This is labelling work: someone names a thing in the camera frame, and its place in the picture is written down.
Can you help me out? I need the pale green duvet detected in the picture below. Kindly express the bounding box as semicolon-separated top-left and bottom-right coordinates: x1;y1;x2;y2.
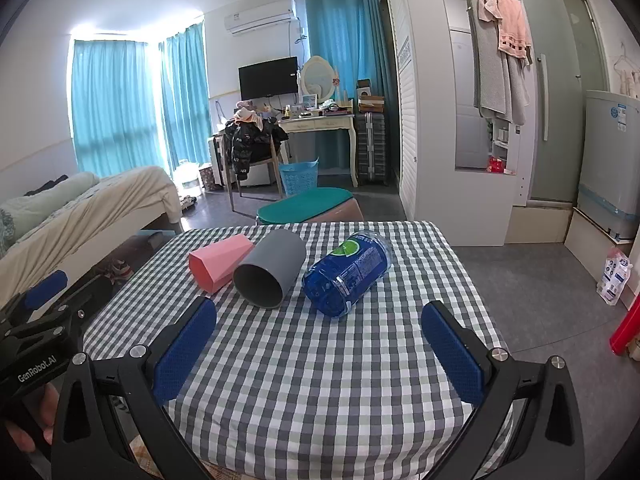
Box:
0;172;101;226

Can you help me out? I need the long grey towel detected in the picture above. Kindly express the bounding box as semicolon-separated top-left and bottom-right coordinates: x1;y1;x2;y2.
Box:
467;0;514;124

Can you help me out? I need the blue transparent cup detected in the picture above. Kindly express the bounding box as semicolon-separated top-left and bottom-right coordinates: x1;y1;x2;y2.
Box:
301;230;394;317

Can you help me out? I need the bed with beige sheet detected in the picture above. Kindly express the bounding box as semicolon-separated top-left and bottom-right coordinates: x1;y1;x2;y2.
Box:
0;165;184;288

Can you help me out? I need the tall teal curtain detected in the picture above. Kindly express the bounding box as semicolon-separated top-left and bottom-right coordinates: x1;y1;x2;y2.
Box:
303;0;401;172

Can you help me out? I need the white louvred wardrobe door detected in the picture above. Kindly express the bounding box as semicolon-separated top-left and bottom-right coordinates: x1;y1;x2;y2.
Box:
382;0;419;221

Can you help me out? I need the oval white mirror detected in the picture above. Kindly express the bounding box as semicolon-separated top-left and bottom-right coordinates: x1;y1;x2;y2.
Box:
300;55;337;107

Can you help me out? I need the hanger with pale clothes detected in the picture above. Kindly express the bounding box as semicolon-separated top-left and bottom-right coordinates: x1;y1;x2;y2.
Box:
612;42;640;99

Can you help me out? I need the white plastic packet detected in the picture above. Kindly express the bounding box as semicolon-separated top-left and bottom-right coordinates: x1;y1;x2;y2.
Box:
597;246;632;306

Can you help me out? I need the dark cloth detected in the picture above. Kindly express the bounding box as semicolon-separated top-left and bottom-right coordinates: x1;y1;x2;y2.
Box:
24;175;69;197

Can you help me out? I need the wooden chair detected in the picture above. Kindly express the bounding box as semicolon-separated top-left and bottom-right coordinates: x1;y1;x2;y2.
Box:
227;132;287;212

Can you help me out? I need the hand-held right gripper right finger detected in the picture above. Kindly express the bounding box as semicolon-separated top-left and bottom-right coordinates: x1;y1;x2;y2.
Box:
420;301;587;480

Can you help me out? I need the pink towel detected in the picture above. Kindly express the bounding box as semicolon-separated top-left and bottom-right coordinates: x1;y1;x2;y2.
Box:
497;0;534;61

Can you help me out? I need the frosted glass door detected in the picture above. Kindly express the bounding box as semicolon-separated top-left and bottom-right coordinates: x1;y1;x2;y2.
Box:
510;0;612;207

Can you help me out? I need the pair of shoes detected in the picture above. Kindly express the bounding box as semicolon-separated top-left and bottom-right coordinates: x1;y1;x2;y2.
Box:
106;258;134;282

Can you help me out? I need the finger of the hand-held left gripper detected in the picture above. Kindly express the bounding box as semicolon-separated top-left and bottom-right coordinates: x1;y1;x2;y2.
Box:
0;270;69;328
10;276;121;343

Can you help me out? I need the blue plastic basket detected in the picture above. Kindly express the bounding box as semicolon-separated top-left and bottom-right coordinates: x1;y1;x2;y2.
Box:
278;158;320;196

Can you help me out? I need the white air conditioner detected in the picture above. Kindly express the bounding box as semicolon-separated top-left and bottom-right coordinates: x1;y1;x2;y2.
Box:
223;1;297;36

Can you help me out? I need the grey checkered tablecloth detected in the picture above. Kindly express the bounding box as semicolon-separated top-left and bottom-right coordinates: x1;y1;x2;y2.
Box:
82;220;516;472

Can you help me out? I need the patterned bag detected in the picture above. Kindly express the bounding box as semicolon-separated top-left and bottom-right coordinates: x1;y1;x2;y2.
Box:
199;165;224;192

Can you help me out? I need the stool with green cushion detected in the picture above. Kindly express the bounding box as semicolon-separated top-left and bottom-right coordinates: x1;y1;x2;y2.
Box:
256;187;365;227

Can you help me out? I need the black television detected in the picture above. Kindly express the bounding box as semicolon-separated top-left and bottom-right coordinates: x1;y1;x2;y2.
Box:
238;57;299;101

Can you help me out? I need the white dressing desk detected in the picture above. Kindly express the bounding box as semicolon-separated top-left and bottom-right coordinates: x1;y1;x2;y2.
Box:
277;111;359;187

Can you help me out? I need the black jacket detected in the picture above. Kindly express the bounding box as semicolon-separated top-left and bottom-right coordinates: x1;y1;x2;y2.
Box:
223;119;290;181

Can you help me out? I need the dark suitcase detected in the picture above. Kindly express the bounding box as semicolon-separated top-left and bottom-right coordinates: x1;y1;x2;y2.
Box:
355;111;389;184

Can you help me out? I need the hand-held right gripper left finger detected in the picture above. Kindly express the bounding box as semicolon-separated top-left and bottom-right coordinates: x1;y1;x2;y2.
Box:
50;296;219;480

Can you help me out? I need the red container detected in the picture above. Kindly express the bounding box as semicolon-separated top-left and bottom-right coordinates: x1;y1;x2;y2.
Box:
608;292;640;362

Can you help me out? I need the short grey towel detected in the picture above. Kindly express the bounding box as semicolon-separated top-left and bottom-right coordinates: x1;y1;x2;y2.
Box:
505;52;532;126

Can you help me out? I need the teal window curtain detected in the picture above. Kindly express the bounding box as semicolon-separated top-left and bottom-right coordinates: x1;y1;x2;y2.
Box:
70;39;168;178
159;25;212;171

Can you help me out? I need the light grey washing machine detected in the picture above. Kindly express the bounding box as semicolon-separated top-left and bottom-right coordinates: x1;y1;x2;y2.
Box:
576;89;640;242

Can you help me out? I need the pink cup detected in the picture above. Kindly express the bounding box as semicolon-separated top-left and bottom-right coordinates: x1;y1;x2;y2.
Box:
188;237;255;295

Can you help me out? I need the person's left hand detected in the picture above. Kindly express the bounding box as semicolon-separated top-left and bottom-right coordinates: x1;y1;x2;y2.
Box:
4;381;62;461

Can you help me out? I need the grey cup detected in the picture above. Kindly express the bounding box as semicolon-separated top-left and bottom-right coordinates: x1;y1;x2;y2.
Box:
232;230;307;310

